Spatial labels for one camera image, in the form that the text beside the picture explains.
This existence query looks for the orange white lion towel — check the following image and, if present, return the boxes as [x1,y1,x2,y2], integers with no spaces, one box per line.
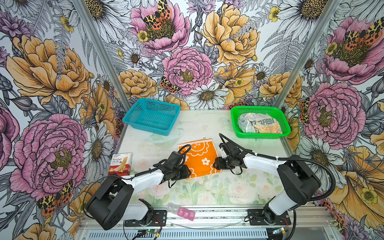
[178,139,221,179]

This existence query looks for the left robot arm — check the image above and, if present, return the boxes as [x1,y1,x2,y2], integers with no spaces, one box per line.
[85,145,191,230]

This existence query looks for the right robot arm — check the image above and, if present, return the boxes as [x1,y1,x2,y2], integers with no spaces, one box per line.
[214,142,321,225]

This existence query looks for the pink clear pill organizer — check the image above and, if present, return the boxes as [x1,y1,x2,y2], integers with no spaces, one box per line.
[167,203,196,221]

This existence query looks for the blue beige patterned towel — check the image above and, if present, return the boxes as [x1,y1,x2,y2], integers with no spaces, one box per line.
[238,113,283,134]

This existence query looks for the green plastic basket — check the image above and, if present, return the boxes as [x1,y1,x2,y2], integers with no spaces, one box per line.
[231,106,291,139]

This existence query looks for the red bandage box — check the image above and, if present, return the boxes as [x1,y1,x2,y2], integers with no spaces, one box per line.
[108,153,133,177]

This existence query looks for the teal plastic basket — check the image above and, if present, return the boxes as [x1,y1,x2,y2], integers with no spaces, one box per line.
[123,99,181,136]

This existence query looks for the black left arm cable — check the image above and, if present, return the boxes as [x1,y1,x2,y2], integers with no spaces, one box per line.
[82,143,193,220]

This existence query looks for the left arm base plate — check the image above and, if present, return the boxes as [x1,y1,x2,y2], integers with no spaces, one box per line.
[124,210,168,227]

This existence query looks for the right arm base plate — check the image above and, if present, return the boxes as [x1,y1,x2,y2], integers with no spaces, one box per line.
[244,209,291,226]

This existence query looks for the black corrugated right cable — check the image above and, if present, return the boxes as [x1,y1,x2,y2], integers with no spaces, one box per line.
[218,133,336,240]

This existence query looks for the aluminium front rail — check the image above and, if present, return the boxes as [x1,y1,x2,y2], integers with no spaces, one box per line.
[76,205,342,240]

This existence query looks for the aluminium frame post right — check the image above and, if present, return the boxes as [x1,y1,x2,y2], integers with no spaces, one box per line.
[274,1,340,108]

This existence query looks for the aluminium frame post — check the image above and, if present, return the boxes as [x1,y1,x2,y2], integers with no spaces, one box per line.
[274,1,340,108]
[74,1,132,112]

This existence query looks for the aluminium frame post left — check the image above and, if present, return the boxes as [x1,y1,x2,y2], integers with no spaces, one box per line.
[74,1,132,112]

